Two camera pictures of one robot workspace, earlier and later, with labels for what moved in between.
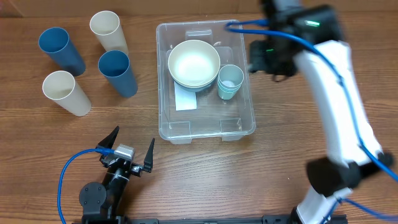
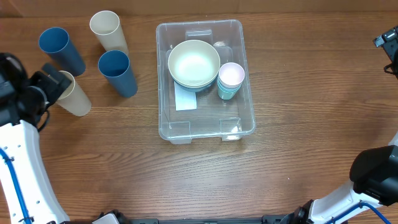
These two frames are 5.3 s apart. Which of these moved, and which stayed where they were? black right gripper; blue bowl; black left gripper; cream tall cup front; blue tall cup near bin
Moved: black left gripper; black right gripper
Stayed: blue bowl; cream tall cup front; blue tall cup near bin
